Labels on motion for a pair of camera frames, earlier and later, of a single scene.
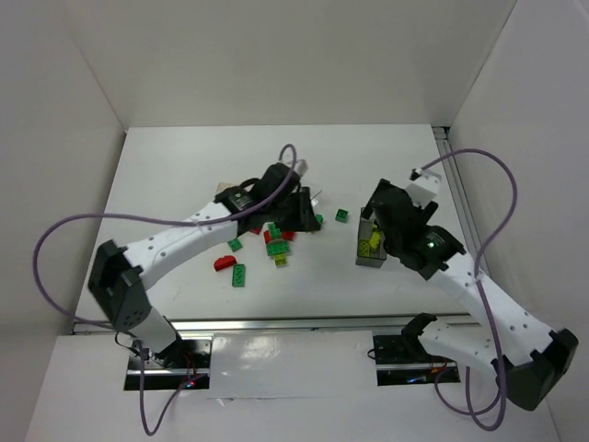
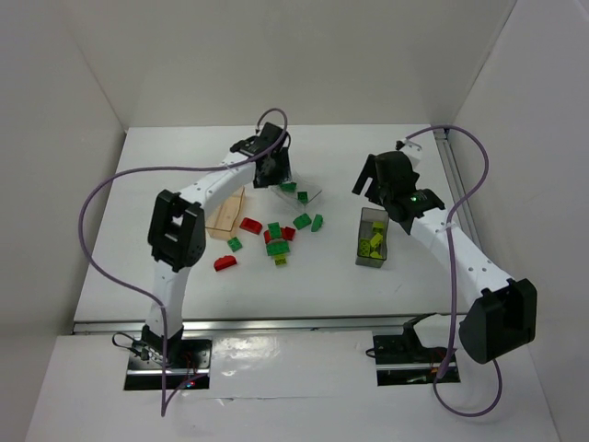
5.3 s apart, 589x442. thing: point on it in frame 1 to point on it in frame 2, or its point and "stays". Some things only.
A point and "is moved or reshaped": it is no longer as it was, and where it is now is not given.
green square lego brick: (235, 245) stays
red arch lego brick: (285, 235) stays
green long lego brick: (238, 276) is moved or reshaped
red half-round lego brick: (225, 262) stays
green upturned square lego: (341, 215) is moved or reshaped
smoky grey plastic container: (371, 243) stays
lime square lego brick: (375, 239) is moved or reshaped
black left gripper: (300, 211) to (282, 165)
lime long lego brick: (363, 248) stays
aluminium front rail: (288, 324) stays
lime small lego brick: (281, 260) stays
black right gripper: (384, 203) to (373, 172)
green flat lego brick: (279, 248) stays
